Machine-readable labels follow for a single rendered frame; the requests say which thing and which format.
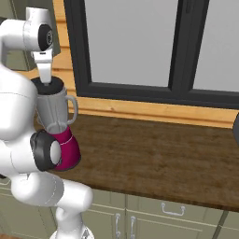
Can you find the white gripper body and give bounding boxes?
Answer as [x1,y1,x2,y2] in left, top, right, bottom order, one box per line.
[35,61,53,85]

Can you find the black blender lid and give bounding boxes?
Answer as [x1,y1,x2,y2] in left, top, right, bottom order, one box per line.
[30,76,65,96]

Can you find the grey jar magenta base blender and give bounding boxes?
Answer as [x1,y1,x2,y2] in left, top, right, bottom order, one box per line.
[35,81,82,172]

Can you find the dark framed window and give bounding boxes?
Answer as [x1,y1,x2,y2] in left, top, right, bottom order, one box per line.
[63,0,239,110]

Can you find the olive drawer front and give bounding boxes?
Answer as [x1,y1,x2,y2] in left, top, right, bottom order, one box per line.
[125,193,226,220]
[91,188,127,209]

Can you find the olive base cupboard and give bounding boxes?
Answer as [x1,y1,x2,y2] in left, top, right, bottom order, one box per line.
[0,182,58,239]

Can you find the olive cupboard door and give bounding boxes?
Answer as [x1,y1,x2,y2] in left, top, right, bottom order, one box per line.
[81,206,127,239]
[125,209,220,239]

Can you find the olive wall cupboard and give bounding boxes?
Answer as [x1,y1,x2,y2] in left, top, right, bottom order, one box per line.
[0,0,62,72]

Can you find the silver cupboard door handle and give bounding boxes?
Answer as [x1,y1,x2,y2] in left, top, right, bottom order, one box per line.
[129,215,137,239]
[114,213,122,239]

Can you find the silver drawer handle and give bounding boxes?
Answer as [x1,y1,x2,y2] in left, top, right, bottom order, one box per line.
[160,202,187,217]

